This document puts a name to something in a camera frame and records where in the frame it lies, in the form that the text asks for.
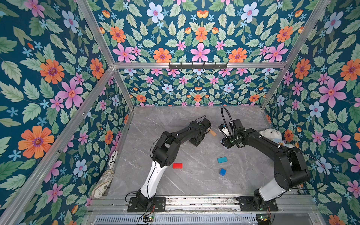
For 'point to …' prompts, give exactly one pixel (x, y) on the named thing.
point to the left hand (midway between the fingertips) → (202, 140)
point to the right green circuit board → (263, 219)
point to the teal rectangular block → (221, 160)
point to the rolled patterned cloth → (105, 178)
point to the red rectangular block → (177, 165)
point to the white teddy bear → (275, 136)
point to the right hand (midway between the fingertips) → (225, 140)
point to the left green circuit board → (147, 218)
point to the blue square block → (222, 172)
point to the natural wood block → (213, 133)
